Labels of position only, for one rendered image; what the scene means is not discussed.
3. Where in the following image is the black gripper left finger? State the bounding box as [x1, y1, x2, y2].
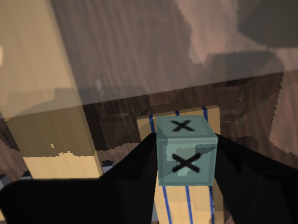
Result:
[0, 133, 158, 224]

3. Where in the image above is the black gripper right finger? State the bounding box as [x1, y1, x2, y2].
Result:
[214, 133, 298, 224]

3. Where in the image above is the teal cube with black x marks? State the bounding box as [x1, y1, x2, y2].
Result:
[156, 115, 218, 186]

